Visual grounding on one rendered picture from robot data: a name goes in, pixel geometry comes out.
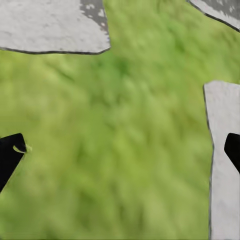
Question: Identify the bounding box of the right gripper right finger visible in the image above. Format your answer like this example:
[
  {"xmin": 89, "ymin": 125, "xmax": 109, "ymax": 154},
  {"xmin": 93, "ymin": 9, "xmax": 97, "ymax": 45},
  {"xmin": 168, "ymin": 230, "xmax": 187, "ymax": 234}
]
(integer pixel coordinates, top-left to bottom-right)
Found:
[{"xmin": 224, "ymin": 133, "xmax": 240, "ymax": 173}]

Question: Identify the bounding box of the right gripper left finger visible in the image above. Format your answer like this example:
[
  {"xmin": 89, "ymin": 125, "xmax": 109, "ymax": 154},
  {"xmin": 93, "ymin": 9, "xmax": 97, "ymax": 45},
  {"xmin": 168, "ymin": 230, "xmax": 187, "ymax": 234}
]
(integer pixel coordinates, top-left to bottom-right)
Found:
[{"xmin": 0, "ymin": 133, "xmax": 32, "ymax": 193}]

